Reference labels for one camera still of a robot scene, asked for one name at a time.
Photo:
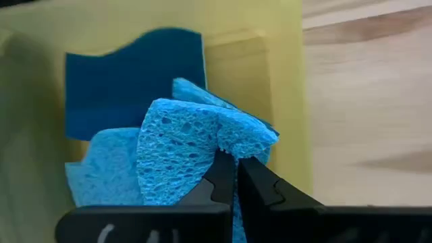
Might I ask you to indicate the blue scrub sponge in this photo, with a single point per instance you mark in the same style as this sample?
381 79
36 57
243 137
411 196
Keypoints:
108 168
179 148
128 91

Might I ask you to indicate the yellow plastic tray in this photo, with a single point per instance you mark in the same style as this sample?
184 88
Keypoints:
243 67

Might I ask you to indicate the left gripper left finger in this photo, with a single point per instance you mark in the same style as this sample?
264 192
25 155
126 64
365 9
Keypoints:
202 219

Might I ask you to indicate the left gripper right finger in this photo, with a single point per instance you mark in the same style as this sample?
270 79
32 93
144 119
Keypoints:
287 219

